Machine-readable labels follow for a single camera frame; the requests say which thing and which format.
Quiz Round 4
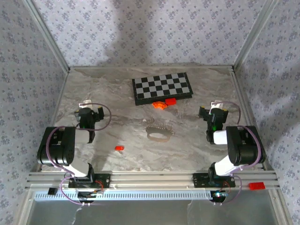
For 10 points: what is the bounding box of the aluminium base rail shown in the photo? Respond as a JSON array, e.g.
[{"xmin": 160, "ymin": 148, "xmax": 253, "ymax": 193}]
[{"xmin": 25, "ymin": 171, "xmax": 281, "ymax": 190}]

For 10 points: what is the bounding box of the grey metal sheet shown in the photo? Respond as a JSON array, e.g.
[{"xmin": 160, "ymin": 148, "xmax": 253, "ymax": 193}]
[{"xmin": 25, "ymin": 199, "xmax": 283, "ymax": 225}]

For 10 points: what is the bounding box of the controller circuit board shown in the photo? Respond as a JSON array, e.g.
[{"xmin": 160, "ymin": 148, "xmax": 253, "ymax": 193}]
[
  {"xmin": 210, "ymin": 190, "xmax": 230, "ymax": 203},
  {"xmin": 77, "ymin": 191, "xmax": 104, "ymax": 203}
]

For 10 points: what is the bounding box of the flat red plastic block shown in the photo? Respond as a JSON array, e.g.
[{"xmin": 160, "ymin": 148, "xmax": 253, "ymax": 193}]
[{"xmin": 248, "ymin": 181, "xmax": 266, "ymax": 191}]

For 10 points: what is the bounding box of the right controller circuit board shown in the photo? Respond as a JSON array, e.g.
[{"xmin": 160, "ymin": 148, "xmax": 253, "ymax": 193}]
[{"xmin": 210, "ymin": 190, "xmax": 230, "ymax": 203}]

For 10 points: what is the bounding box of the orange curved plastic piece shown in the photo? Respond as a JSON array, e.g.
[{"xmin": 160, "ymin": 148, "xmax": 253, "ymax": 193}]
[{"xmin": 151, "ymin": 101, "xmax": 168, "ymax": 109}]

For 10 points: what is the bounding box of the aluminium corner post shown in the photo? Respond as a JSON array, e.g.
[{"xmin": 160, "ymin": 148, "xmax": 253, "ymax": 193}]
[
  {"xmin": 22, "ymin": 0, "xmax": 71, "ymax": 72},
  {"xmin": 232, "ymin": 0, "xmax": 280, "ymax": 71}
]

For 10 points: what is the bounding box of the left controller circuit board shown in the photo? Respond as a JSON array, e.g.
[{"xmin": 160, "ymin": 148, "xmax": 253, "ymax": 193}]
[{"xmin": 77, "ymin": 191, "xmax": 104, "ymax": 203}]

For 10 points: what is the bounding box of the black grey chessboard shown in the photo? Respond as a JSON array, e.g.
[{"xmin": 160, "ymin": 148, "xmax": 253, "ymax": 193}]
[{"xmin": 131, "ymin": 72, "xmax": 194, "ymax": 106}]

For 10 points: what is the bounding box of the aluminium side rail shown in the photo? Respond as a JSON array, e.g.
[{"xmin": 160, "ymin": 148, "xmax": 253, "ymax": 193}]
[
  {"xmin": 32, "ymin": 69, "xmax": 71, "ymax": 173},
  {"xmin": 231, "ymin": 67, "xmax": 275, "ymax": 172}
]

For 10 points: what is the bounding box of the grey slotted cable duct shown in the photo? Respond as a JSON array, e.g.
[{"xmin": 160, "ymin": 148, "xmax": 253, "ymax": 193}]
[{"xmin": 34, "ymin": 190, "xmax": 213, "ymax": 201}]

